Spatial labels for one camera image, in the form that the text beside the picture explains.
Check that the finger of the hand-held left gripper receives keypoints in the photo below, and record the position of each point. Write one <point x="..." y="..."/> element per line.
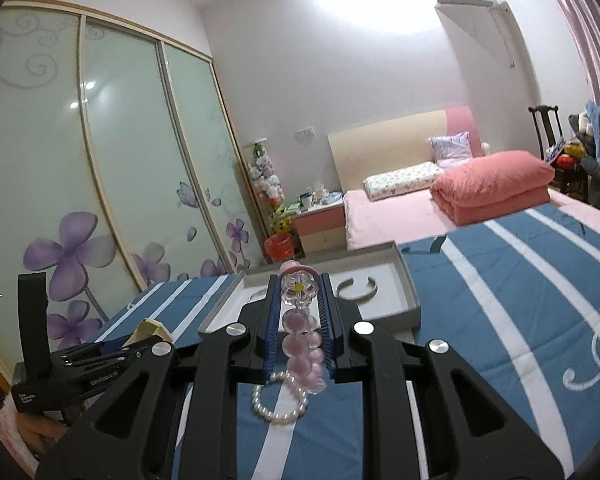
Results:
<point x="115" y="345"/>
<point x="110" y="358"/>

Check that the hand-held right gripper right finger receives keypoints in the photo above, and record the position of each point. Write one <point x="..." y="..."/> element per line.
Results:
<point x="327" y="332"/>

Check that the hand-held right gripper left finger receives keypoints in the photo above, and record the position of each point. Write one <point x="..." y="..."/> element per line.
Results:
<point x="273" y="332"/>

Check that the yellow wristwatch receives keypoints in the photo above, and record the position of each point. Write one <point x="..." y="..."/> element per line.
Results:
<point x="151" y="331"/>

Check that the grey cardboard tray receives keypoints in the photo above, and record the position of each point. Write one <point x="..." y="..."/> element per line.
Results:
<point x="390" y="280"/>

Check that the thin silver bangle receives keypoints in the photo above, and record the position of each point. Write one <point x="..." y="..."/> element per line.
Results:
<point x="257" y="294"/>

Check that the silver cuff bangle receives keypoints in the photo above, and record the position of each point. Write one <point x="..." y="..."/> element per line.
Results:
<point x="358" y="294"/>

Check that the red waste bin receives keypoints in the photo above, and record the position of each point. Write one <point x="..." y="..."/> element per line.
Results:
<point x="279" y="247"/>

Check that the pink beige nightstand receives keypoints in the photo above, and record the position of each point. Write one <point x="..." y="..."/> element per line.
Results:
<point x="320" y="227"/>

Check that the pink bed sheet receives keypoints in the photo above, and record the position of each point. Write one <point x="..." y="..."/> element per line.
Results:
<point x="380" y="220"/>

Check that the white mug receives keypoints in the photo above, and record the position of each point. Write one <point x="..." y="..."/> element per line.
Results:
<point x="305" y="203"/>

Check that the blue white striped blanket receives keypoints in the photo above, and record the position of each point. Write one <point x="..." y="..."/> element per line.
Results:
<point x="480" y="310"/>

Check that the tube of plush toys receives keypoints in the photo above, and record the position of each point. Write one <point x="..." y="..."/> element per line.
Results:
<point x="267" y="175"/>

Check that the floral sliding door wardrobe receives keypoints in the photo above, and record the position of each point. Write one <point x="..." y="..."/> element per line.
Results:
<point x="55" y="160"/>

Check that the white floral pillow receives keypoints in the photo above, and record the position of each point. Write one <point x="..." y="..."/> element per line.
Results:
<point x="405" y="180"/>

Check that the beige pink bed headboard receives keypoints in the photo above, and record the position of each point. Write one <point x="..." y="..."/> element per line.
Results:
<point x="380" y="145"/>

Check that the folded pink duvet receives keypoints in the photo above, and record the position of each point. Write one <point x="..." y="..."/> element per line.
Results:
<point x="490" y="185"/>

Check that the purple pillow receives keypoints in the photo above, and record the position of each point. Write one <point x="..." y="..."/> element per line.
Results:
<point x="450" y="147"/>

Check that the dark wooden chair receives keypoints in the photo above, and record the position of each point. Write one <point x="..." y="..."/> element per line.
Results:
<point x="545" y="130"/>

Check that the pile of clothes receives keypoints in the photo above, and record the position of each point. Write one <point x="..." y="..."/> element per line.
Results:
<point x="597" y="145"/>

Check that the pink curtain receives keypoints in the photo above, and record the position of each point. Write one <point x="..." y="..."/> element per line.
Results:
<point x="580" y="25"/>

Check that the white wall socket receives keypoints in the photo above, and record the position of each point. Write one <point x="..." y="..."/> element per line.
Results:
<point x="305" y="134"/>

